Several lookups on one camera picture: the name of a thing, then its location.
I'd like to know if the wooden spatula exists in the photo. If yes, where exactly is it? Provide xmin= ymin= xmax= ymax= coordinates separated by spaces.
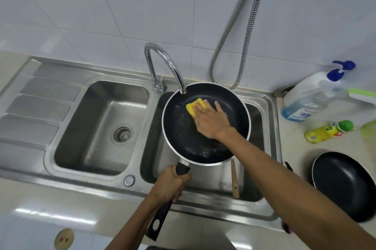
xmin=230 ymin=159 xmax=240 ymax=199

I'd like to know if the person's left hand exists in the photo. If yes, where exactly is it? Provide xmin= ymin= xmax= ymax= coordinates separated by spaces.
xmin=154 ymin=165 xmax=192 ymax=203

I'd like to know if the metal sink drain strainer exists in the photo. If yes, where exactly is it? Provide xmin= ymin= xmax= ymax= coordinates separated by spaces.
xmin=111 ymin=124 xmax=134 ymax=143

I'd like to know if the flexible metal shower hose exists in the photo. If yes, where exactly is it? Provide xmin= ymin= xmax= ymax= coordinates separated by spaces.
xmin=209 ymin=0 xmax=272 ymax=91

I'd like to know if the black nonstick frying pan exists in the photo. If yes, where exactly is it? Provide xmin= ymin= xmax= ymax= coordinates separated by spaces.
xmin=311 ymin=152 xmax=376 ymax=224

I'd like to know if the stainless steel double sink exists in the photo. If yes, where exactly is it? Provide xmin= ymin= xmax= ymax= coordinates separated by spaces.
xmin=0 ymin=56 xmax=284 ymax=231

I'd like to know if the yellow dish soap bottle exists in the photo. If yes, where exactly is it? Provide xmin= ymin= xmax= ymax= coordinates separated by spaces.
xmin=305 ymin=120 xmax=354 ymax=144

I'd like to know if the green wire whisk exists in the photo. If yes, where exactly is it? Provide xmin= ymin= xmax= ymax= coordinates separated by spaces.
xmin=360 ymin=120 xmax=376 ymax=139

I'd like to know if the yellow sponge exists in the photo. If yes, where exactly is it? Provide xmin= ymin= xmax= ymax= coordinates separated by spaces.
xmin=186 ymin=98 xmax=206 ymax=118

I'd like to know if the person's right hand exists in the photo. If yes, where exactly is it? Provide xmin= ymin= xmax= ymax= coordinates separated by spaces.
xmin=194 ymin=99 xmax=238 ymax=141

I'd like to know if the white pump bottle blue nozzle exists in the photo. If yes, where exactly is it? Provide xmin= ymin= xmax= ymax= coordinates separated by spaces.
xmin=283 ymin=61 xmax=356 ymax=112

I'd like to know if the chrome gooseneck faucet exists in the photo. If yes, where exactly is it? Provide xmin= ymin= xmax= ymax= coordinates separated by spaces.
xmin=144 ymin=42 xmax=188 ymax=95

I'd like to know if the clear bottle blue liquid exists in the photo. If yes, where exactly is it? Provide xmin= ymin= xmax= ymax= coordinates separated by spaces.
xmin=281 ymin=81 xmax=350 ymax=123

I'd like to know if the person's left forearm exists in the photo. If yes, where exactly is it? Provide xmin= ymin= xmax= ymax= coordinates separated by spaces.
xmin=104 ymin=190 xmax=174 ymax=250

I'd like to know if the round metal counter fitting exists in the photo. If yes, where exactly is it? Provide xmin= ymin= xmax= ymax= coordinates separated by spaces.
xmin=274 ymin=85 xmax=295 ymax=98

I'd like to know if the person's right forearm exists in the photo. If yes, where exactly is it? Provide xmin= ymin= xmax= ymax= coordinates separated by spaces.
xmin=216 ymin=127 xmax=376 ymax=250

